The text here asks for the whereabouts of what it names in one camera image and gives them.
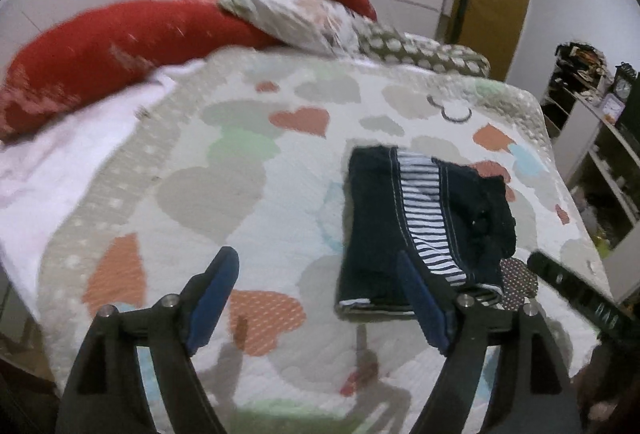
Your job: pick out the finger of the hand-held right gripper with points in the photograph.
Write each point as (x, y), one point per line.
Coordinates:
(575, 294)

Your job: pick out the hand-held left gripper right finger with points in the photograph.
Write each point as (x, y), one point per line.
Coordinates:
(425, 309)

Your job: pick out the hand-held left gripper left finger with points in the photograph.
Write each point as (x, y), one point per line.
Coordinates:
(212, 299)

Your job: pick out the navy striped pants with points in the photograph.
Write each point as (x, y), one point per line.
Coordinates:
(380, 224)

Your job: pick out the heart patterned quilt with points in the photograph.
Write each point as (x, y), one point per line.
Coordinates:
(240, 194)

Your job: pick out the white television cabinet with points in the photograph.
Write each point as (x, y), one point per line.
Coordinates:
(600, 164)

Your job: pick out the white bed sheet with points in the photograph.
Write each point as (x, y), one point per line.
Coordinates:
(45, 174)

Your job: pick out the dark mantel clock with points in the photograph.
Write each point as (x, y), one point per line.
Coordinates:
(624, 84)

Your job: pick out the brown dotted pillow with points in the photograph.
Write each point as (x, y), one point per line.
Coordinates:
(425, 49)

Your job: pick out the floral pillow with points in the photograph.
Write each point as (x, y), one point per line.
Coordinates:
(295, 19)

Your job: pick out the purple picture frame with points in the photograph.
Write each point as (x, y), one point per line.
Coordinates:
(611, 109)

